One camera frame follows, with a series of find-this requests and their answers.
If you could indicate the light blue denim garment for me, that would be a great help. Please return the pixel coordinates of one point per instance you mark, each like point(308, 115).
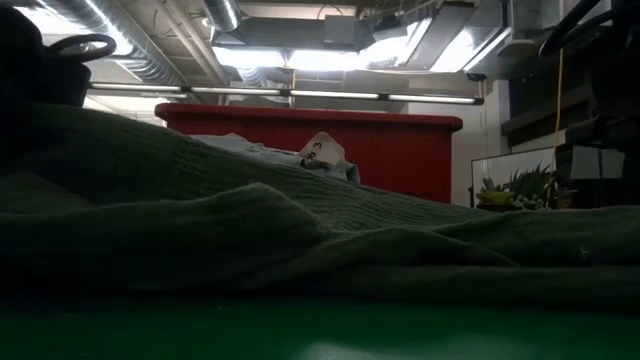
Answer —
point(260, 152)

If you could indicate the dark green garment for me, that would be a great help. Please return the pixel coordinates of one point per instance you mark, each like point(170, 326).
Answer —
point(250, 240)

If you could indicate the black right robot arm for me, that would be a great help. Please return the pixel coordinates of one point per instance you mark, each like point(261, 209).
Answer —
point(615, 50)

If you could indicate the red plastic laundry bin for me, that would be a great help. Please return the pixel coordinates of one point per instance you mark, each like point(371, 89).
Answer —
point(400, 155)

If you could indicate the small potted artificial plant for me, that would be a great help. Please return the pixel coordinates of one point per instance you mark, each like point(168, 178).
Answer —
point(520, 190)

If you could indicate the long ceiling light bar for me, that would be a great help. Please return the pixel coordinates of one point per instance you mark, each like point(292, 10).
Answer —
point(300, 92)

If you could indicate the white handwritten garment tag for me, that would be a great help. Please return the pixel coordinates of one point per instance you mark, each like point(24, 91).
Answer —
point(325, 149)

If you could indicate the green table mat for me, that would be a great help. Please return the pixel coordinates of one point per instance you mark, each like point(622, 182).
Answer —
point(250, 335)

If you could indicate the corrugated silver ventilation duct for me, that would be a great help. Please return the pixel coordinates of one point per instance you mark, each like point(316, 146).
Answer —
point(135, 55)

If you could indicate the smooth silver ventilation duct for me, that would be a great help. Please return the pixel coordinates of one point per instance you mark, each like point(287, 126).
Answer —
point(222, 12)

